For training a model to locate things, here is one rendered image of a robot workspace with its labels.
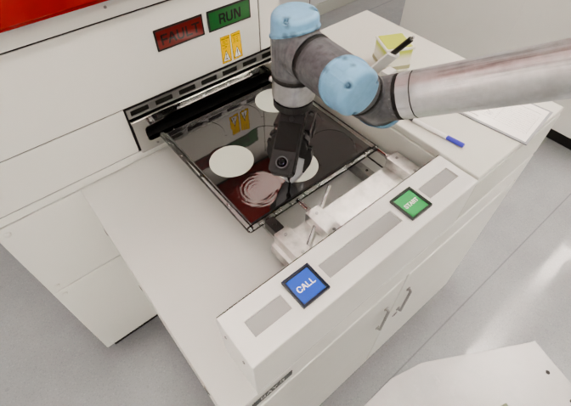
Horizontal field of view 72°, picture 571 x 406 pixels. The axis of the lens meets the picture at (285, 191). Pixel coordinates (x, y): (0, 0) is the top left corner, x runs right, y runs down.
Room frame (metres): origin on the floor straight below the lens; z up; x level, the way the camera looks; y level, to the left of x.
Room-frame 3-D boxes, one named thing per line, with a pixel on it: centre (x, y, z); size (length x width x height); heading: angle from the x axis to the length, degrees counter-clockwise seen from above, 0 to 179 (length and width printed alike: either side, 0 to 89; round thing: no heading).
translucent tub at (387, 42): (0.90, -0.27, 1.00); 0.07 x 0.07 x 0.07; 13
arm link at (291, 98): (0.57, -0.01, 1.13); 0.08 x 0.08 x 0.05
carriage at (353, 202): (0.50, -0.14, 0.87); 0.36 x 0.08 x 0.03; 129
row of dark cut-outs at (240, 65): (0.85, 0.19, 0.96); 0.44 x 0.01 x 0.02; 129
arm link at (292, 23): (0.57, -0.02, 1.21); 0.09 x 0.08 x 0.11; 35
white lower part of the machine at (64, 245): (1.01, 0.55, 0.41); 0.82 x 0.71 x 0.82; 129
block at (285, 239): (0.40, -0.02, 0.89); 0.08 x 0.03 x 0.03; 39
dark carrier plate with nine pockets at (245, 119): (0.69, 0.04, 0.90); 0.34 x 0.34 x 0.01; 39
